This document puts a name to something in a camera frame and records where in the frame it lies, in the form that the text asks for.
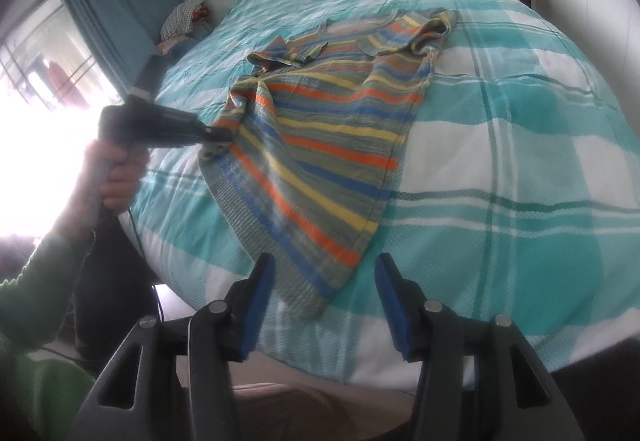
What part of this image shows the multicolour striped knit shirt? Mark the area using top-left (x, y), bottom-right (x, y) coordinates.
top-left (199, 8), bottom-right (459, 321)

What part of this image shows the left forearm green sleeve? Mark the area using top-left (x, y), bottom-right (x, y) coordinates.
top-left (0, 233), bottom-right (94, 440)

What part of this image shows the pile of clothes by curtain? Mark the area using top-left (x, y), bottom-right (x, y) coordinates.
top-left (157, 0), bottom-right (213, 55)

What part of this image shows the person's left hand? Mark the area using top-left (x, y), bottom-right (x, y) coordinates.
top-left (67, 141), bottom-right (149, 241)

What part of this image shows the teal white plaid bedspread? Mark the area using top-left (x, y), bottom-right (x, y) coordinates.
top-left (122, 0), bottom-right (639, 389)

